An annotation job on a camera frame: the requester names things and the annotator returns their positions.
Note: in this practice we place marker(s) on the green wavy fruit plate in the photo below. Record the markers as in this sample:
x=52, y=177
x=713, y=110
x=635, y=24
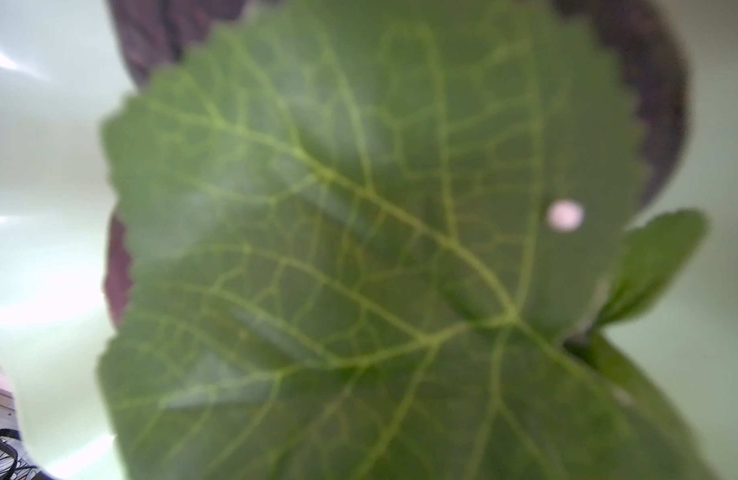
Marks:
x=60, y=73

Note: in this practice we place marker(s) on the dark purple grape bunch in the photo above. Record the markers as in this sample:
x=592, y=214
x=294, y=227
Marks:
x=384, y=240

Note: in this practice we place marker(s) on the dark avocado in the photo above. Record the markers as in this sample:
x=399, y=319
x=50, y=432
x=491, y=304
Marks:
x=655, y=66

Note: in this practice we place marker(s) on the dark brown mangosteen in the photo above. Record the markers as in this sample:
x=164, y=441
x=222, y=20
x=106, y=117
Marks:
x=152, y=34

